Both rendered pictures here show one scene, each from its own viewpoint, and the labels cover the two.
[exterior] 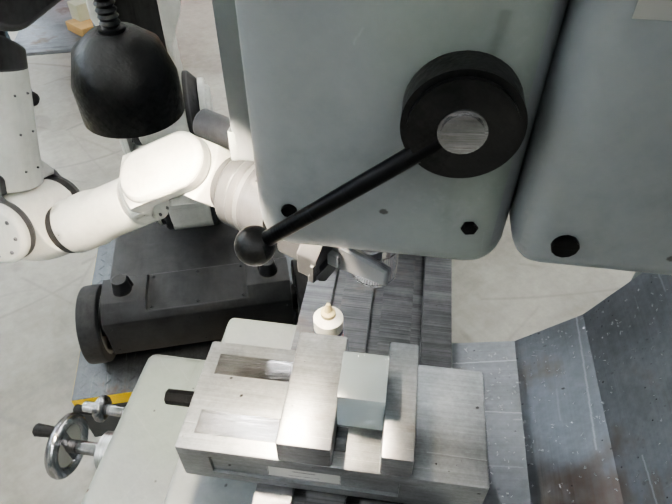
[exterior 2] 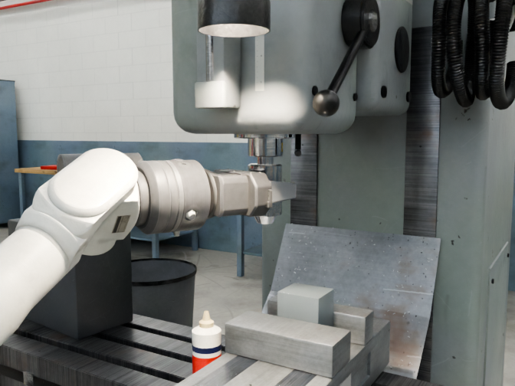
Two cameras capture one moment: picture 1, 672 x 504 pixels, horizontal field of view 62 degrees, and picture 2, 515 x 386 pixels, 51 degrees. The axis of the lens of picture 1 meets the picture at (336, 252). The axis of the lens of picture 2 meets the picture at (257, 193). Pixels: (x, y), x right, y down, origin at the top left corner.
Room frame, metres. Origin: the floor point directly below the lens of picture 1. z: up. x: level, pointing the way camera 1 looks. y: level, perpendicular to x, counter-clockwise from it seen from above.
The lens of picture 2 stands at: (0.13, 0.65, 1.31)
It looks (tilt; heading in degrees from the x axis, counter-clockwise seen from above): 6 degrees down; 292
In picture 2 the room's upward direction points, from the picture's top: straight up
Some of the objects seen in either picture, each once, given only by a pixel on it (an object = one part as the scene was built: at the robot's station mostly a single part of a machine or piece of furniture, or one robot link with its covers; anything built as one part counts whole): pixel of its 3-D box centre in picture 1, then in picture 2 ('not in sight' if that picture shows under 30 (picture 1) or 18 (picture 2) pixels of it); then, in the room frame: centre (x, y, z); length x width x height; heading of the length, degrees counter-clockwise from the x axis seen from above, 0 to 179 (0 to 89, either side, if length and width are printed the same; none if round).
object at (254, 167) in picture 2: not in sight; (264, 167); (0.41, -0.04, 1.26); 0.05 x 0.05 x 0.01
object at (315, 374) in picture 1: (314, 395); (287, 341); (0.35, 0.02, 1.05); 0.15 x 0.06 x 0.04; 172
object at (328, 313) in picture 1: (328, 330); (206, 348); (0.47, 0.01, 1.01); 0.04 x 0.04 x 0.11
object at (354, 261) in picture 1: (358, 266); (277, 191); (0.38, -0.02, 1.23); 0.06 x 0.02 x 0.03; 57
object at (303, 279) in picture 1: (304, 295); not in sight; (0.99, 0.08, 0.50); 0.20 x 0.05 x 0.20; 10
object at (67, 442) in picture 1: (85, 447); not in sight; (0.48, 0.45, 0.66); 0.16 x 0.12 x 0.12; 82
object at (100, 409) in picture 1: (120, 411); not in sight; (0.62, 0.46, 0.54); 0.22 x 0.06 x 0.06; 82
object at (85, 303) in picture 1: (98, 323); not in sight; (0.89, 0.60, 0.50); 0.20 x 0.05 x 0.20; 10
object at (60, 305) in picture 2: not in sight; (69, 266); (0.84, -0.14, 1.06); 0.22 x 0.12 x 0.20; 165
